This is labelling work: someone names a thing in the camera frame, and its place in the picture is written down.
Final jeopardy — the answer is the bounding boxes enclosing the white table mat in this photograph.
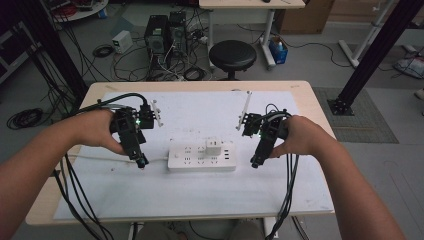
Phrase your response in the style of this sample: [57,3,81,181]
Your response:
[53,90,336,222]

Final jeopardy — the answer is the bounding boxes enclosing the black computer tower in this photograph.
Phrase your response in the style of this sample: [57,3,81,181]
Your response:
[143,14,172,71]

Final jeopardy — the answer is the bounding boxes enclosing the round white table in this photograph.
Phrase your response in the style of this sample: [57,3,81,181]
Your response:
[42,0,110,23]

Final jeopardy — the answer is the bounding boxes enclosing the white power strip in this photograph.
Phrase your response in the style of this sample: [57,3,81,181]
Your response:
[167,141,238,173]

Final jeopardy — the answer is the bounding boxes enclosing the white charger plug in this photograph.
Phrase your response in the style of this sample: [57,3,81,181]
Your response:
[204,136,224,157]

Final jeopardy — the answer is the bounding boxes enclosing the brown cardboard box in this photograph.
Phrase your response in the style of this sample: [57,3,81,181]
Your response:
[275,0,335,35]

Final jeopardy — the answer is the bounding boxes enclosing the small coil of black cable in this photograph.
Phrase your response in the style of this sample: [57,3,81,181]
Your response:
[92,43,115,59]

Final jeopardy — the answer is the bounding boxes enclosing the person's right hand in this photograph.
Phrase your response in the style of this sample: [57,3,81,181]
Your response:
[269,114,330,160]

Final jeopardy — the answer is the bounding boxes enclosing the white-legged wooden desk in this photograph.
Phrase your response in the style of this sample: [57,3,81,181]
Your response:
[198,0,307,70]

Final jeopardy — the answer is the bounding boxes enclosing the black metal frame post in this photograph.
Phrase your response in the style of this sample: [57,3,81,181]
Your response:
[18,0,90,104]

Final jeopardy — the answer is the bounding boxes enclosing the person's left leg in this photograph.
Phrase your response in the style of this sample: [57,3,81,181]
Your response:
[135,222,188,240]

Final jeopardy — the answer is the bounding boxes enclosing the black metal post with base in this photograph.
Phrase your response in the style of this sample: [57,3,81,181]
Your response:
[327,0,424,117]

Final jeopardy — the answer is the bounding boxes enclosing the left hand-held gripper cable bundle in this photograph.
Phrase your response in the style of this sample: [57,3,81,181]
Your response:
[52,92,150,240]

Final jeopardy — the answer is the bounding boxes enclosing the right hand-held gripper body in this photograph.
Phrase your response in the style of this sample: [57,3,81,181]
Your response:
[235,90,292,162]

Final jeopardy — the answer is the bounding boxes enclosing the grey-fronted computer tower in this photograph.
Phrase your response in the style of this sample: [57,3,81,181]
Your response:
[168,10,188,58]

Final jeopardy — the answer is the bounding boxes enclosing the person's left hand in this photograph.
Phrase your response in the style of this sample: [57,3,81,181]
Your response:
[68,109,127,156]

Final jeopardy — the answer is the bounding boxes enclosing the black round stool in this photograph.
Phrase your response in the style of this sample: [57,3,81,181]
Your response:
[208,39,258,81]

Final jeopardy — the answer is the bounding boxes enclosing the white power supply box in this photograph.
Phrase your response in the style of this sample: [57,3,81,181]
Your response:
[111,30,134,55]

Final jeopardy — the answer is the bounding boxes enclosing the printed plastic bag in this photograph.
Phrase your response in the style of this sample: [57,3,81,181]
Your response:
[392,55,424,80]

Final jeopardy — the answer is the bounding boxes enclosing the white metal stand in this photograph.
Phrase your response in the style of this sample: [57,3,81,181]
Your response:
[337,0,401,69]

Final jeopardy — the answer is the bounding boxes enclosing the person's leg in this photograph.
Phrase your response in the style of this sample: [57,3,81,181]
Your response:
[135,222,188,240]
[229,219,268,240]

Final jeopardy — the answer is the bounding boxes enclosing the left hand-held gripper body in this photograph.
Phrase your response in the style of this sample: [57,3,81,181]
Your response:
[109,99,165,162]

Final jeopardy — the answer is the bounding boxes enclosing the white power strip cable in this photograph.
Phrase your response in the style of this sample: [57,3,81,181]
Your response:
[67,153,170,165]

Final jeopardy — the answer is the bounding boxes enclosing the large coil of black cable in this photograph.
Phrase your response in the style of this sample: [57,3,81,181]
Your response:
[6,107,45,131]

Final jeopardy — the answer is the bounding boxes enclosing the grey floor mat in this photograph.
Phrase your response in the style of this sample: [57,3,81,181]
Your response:
[312,86,400,145]

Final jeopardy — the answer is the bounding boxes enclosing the person's right leg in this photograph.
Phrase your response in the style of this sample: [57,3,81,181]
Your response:
[229,219,268,240]

